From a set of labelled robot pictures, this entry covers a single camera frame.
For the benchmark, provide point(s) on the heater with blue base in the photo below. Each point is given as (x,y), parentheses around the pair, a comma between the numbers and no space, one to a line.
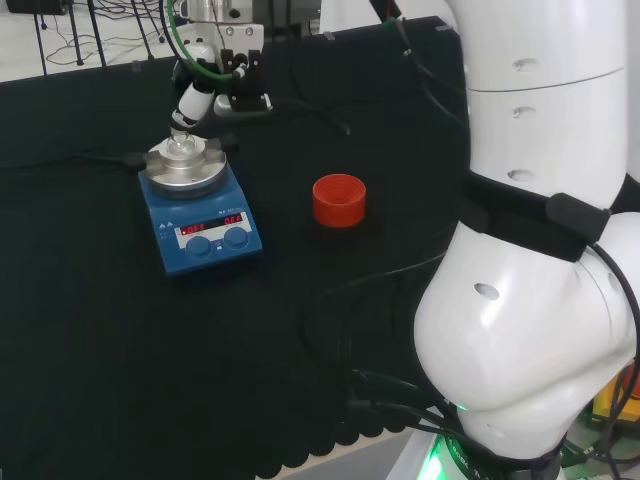
(200,255)

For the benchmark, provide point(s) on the black tripod legs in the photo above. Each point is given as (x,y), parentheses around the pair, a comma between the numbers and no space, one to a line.
(75,35)

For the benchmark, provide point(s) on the black bench cloth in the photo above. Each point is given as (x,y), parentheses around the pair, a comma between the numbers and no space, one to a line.
(125,350)

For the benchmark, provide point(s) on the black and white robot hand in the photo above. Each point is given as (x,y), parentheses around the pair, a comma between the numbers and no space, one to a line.
(245,85)

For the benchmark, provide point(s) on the clear glass round-bottom flask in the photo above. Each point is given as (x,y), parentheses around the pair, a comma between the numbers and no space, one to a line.
(181,146)

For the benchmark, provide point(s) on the yellow stop button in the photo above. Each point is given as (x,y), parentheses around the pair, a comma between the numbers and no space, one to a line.
(607,400)

